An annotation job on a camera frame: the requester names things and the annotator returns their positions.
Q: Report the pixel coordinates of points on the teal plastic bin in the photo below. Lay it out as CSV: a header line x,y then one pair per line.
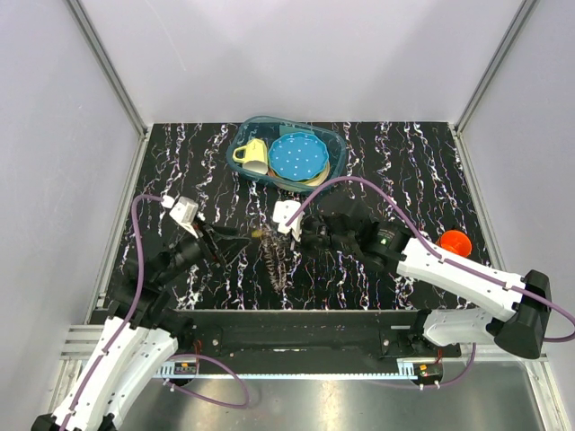
x,y
269,129

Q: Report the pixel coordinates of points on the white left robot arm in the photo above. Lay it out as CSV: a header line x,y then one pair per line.
x,y
140,333

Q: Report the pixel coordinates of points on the silver metal key disc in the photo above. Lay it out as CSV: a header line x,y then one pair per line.
x,y
274,253

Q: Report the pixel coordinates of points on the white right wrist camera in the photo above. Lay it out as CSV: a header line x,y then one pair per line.
x,y
284,219

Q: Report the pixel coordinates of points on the aluminium frame post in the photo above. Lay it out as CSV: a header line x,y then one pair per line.
x,y
510,37
94,42

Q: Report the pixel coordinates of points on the blue dotted plate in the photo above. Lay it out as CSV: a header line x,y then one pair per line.
x,y
298,156

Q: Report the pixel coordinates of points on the yellow mug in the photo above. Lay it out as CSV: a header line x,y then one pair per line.
x,y
253,157

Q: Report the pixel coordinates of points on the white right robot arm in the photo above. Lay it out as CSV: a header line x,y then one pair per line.
x,y
510,311

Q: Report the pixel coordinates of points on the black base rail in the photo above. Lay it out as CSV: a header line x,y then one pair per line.
x,y
308,342

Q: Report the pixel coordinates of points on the orange cup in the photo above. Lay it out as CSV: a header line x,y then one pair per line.
x,y
456,242

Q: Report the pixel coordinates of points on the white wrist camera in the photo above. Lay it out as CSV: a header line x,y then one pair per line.
x,y
284,219
183,212

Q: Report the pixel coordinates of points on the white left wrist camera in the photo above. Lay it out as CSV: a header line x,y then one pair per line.
x,y
183,212

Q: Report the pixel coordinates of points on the left aluminium frame post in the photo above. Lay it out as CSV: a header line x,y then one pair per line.
x,y
94,42

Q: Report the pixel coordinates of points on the right aluminium frame post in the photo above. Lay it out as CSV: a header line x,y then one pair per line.
x,y
510,37

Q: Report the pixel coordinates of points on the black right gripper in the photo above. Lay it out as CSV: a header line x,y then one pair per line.
x,y
308,219

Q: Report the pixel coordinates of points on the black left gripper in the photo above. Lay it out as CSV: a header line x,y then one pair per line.
x,y
227,246

